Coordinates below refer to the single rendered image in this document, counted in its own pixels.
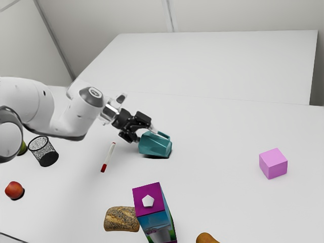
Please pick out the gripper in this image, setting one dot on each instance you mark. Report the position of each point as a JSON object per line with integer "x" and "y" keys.
{"x": 124, "y": 121}

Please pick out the teal faceted mug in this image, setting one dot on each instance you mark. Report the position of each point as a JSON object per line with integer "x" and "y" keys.
{"x": 155, "y": 146}

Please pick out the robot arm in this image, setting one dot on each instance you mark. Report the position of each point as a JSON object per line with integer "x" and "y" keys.
{"x": 35, "y": 106}

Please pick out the white pen with red cap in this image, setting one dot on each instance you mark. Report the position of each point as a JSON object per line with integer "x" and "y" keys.
{"x": 108, "y": 157}

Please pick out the purple-topped milk carton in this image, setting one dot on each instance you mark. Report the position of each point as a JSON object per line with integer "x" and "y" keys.
{"x": 154, "y": 215}

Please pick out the seeded bread roll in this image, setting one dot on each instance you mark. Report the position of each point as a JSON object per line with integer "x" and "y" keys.
{"x": 121, "y": 219}

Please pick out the black mesh pen holder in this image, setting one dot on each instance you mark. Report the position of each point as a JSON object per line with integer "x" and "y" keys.
{"x": 43, "y": 152}

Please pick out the green fruit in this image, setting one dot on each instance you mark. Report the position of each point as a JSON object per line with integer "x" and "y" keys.
{"x": 22, "y": 148}

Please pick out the brown pear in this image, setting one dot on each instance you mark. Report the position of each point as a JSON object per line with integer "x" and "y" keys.
{"x": 208, "y": 238}

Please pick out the red apple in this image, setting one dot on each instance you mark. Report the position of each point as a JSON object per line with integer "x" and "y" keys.
{"x": 14, "y": 189}

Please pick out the pink cube block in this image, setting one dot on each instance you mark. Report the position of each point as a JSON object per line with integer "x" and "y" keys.
{"x": 273, "y": 163}

